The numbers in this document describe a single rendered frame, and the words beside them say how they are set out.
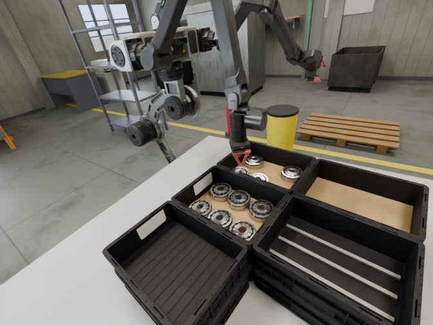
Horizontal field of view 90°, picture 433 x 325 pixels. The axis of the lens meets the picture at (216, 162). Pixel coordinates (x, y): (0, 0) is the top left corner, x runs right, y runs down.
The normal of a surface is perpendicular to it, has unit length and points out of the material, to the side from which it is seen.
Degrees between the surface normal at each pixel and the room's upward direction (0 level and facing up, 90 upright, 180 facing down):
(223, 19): 81
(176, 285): 0
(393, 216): 0
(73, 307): 0
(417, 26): 90
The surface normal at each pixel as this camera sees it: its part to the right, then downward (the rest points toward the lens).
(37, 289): -0.11, -0.84
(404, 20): -0.56, 0.50
